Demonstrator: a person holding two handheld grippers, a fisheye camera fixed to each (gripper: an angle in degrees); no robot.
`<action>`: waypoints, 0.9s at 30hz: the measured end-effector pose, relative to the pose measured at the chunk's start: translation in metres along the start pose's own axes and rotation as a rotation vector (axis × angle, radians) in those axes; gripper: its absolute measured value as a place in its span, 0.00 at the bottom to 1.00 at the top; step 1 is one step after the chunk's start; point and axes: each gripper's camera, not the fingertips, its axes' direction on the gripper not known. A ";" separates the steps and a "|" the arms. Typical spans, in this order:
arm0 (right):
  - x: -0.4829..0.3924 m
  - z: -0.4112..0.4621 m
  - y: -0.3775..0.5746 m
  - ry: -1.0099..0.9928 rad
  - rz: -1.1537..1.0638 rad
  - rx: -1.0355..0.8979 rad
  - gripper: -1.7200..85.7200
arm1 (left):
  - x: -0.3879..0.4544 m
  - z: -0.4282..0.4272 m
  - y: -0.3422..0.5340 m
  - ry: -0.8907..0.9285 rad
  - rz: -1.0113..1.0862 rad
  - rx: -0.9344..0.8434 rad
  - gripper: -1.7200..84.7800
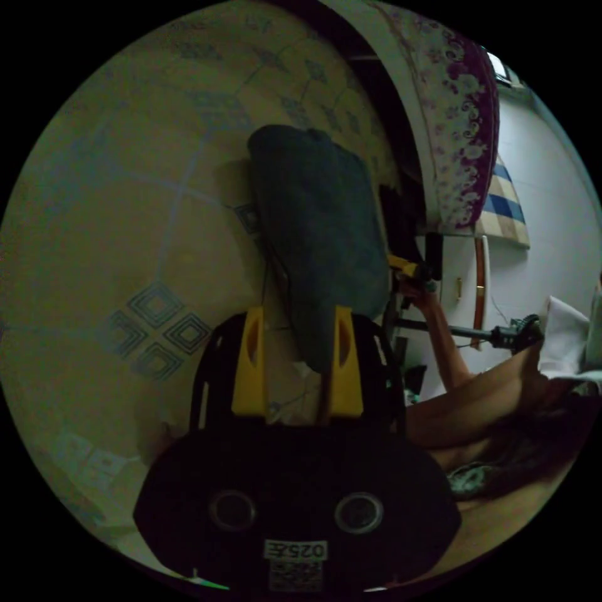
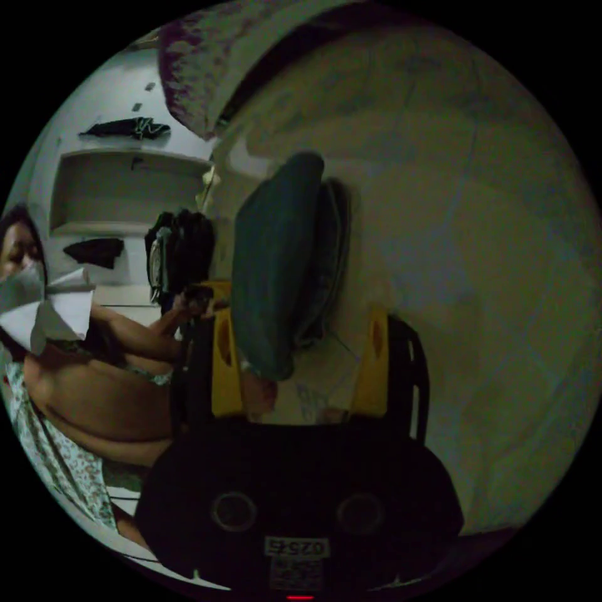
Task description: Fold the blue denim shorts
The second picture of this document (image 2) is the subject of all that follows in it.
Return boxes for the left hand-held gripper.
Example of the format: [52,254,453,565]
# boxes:
[144,208,232,312]

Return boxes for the purple patterned pillow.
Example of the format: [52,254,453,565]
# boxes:
[157,0,332,140]

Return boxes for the person's body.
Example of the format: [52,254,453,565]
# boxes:
[0,202,172,552]

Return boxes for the person's left forearm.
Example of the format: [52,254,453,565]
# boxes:
[92,303,189,359]

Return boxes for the white wall shelf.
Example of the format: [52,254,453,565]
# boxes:
[48,116,216,284]

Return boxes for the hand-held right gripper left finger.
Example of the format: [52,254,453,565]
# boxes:
[211,305,246,418]

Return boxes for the person's right forearm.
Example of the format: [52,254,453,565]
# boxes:
[23,352,176,469]

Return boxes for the blue denim shorts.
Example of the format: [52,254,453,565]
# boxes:
[230,150,354,383]

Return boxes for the person's left hand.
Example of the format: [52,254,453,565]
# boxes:
[162,285,216,331]

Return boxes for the bed with pale sheet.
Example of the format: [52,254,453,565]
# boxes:
[206,14,596,538]

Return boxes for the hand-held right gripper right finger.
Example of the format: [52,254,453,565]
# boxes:
[352,305,390,415]

